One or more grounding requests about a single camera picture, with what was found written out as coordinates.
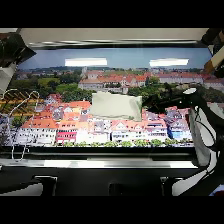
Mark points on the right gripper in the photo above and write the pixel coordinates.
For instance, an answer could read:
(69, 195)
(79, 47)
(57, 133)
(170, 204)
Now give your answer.
(159, 102)

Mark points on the pale green garment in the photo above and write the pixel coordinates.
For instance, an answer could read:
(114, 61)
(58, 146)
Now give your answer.
(115, 106)

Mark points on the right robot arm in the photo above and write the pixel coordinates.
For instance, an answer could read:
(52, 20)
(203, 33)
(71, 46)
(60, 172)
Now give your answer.
(203, 133)

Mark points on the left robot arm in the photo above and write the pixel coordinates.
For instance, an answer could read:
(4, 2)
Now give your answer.
(48, 186)

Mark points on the silver frame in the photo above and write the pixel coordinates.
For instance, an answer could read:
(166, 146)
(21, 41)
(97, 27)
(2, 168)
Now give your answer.
(100, 163)

